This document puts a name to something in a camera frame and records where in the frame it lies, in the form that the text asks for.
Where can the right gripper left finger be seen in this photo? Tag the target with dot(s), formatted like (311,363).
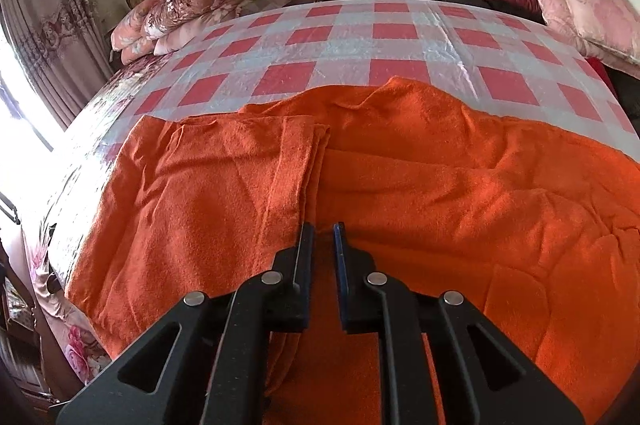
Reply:
(204,361)

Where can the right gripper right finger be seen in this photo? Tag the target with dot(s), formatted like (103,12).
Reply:
(441,360)

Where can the orange pants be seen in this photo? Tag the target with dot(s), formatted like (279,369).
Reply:
(536,226)

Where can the floral bedspread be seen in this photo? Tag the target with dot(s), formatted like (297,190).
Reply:
(65,304)

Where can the floral folded quilt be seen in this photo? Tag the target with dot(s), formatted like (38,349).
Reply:
(160,27)

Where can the lower pink pillow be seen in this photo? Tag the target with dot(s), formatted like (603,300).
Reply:
(588,50)

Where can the pink floral curtain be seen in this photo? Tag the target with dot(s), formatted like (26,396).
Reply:
(61,51)

